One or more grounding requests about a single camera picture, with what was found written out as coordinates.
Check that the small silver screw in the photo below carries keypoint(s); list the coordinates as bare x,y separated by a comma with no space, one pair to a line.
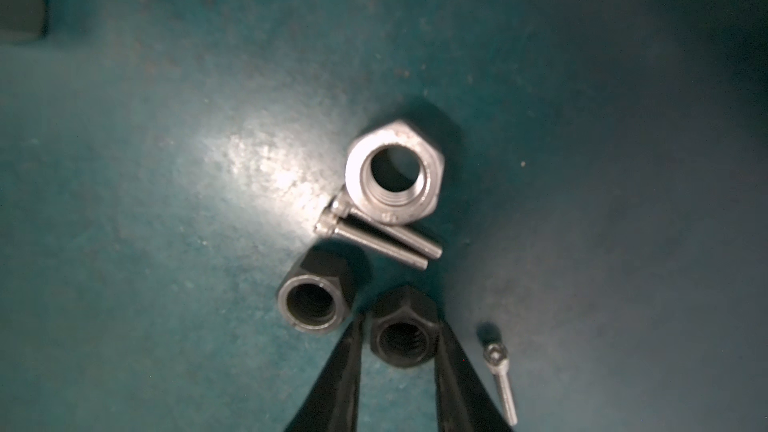
332,227
497,361
342,206

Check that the grey compartment organizer box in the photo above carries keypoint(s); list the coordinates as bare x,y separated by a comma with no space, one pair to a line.
22,20

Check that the black nut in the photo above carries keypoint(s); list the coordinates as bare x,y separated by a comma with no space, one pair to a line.
317,294
405,326

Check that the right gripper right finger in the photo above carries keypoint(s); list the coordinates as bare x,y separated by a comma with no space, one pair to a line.
462,402

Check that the green table mat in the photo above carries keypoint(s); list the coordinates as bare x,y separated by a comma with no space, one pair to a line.
604,206

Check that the silver nut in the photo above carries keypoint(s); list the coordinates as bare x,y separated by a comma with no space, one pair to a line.
389,207

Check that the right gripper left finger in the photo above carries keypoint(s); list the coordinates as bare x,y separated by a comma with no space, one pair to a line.
333,401

